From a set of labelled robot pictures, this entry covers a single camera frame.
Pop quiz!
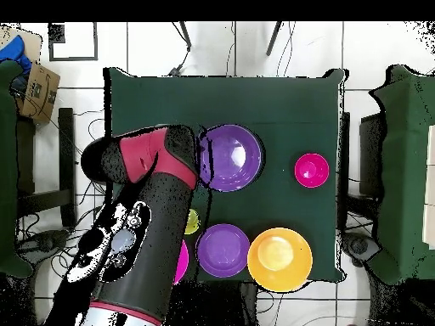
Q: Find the purple bowl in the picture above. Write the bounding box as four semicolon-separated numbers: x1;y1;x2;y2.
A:
197;124;264;193
195;223;251;278

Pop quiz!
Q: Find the large yellow bowl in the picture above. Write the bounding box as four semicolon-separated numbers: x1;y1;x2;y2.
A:
246;227;314;293

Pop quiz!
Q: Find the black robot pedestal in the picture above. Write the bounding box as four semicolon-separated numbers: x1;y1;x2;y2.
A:
169;281;257;326

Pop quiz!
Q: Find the black wooden stand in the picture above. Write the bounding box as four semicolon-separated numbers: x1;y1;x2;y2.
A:
16;107;78;228
339;111;387;232

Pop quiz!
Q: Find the tangle of floor cables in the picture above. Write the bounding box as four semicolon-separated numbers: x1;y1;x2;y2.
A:
16;108;110;306

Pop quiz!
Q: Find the large pink bowl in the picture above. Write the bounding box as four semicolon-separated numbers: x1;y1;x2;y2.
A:
172;239;190;285

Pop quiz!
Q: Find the white box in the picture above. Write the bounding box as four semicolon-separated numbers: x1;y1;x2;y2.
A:
421;124;435;250

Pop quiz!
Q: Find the green cloth side table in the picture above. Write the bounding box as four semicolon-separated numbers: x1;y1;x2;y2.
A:
0;59;35;280
366;64;435;286

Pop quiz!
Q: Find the small red bowl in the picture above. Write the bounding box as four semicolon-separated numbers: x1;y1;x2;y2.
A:
294;153;331;189

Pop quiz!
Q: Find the dark green tablecloth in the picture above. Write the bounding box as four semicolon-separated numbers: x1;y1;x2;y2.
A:
103;66;347;284

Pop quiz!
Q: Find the cardboard box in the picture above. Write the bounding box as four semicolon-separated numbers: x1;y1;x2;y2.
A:
19;61;62;124

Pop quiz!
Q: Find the yellow cup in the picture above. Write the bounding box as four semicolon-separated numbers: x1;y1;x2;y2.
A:
184;208;202;236

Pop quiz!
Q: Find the black camera tripod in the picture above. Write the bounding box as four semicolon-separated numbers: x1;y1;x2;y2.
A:
178;21;284;58

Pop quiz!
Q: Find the grey pedestal leg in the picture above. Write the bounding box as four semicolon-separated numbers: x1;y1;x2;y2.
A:
341;232;381;264
18;228;71;261

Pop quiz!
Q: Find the blue cloth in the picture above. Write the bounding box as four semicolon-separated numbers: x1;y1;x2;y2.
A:
0;34;34;75

